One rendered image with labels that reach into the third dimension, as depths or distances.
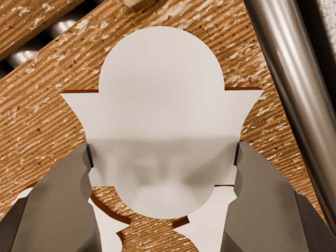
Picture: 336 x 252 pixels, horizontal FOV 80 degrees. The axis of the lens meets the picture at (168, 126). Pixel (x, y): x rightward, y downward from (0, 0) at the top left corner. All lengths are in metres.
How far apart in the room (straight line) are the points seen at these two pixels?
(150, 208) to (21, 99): 0.14
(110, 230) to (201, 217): 0.10
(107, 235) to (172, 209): 0.13
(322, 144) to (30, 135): 0.29
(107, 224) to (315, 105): 0.24
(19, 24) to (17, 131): 0.09
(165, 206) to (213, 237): 0.12
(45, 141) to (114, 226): 0.12
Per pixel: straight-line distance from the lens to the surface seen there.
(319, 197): 0.38
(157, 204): 0.16
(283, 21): 0.20
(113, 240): 0.28
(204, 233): 0.26
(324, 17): 0.22
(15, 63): 0.23
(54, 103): 0.20
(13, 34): 0.20
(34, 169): 0.25
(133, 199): 0.16
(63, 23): 0.20
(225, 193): 0.22
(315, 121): 0.24
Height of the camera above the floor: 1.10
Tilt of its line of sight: 65 degrees down
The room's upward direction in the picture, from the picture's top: 177 degrees counter-clockwise
